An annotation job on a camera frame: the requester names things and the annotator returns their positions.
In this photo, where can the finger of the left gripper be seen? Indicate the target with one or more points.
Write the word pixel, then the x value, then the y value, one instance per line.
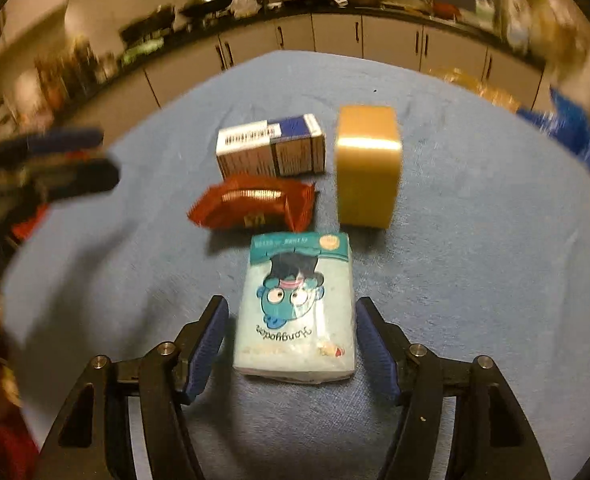
pixel 18 149
pixel 50 179

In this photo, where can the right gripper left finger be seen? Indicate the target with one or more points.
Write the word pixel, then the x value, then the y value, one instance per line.
pixel 199 343

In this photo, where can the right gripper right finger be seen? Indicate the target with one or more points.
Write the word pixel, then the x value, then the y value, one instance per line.
pixel 383 349

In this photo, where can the teal cartoon tissue pack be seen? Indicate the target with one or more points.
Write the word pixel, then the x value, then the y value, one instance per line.
pixel 296 320

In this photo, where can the brown snack wrapper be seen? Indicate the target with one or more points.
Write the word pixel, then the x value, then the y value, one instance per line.
pixel 255 203

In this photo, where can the white red pouch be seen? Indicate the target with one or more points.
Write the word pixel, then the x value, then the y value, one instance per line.
pixel 23 230

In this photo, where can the white base cabinets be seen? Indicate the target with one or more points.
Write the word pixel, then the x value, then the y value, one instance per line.
pixel 391 37

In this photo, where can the green cloth on counter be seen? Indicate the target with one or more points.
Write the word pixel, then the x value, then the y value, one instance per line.
pixel 144 48

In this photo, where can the black frying pan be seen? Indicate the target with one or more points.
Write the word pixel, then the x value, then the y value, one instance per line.
pixel 141 28

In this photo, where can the black wok with lid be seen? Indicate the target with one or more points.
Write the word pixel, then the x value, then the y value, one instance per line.
pixel 201 8

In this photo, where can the gold rounded square tin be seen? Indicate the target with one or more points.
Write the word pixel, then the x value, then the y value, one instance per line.
pixel 368 165

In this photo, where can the blue white small box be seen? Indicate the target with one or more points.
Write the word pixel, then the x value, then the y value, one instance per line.
pixel 284 148

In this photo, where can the yellow plastic bag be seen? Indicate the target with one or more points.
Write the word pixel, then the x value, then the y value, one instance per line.
pixel 494 95

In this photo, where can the blue plastic bag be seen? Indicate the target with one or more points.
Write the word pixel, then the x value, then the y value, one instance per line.
pixel 568 124

